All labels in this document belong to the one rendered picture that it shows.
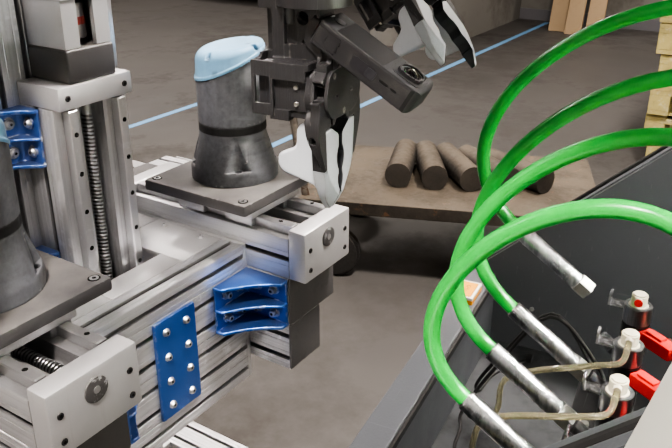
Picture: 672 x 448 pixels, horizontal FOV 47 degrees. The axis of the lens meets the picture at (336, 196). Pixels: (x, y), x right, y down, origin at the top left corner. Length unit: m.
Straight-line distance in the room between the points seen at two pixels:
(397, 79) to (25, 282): 0.55
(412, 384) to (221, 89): 0.58
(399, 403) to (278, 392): 1.62
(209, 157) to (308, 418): 1.29
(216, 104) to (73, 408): 0.55
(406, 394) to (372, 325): 1.92
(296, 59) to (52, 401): 0.47
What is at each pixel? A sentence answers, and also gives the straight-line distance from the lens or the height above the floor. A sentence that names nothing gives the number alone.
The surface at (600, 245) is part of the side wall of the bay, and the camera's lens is 1.18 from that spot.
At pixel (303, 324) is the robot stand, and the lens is 1.37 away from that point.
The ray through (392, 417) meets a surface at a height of 0.95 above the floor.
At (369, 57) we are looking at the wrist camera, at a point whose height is 1.38.
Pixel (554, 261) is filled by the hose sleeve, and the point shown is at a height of 1.15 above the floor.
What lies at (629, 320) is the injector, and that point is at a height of 1.10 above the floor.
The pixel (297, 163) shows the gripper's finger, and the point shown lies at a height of 1.26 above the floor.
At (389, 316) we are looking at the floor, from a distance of 2.92.
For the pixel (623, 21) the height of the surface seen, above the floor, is 1.40.
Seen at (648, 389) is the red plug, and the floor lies 1.09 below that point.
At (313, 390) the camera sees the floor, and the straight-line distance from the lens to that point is 2.55.
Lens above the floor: 1.52
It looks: 23 degrees down
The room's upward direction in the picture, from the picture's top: straight up
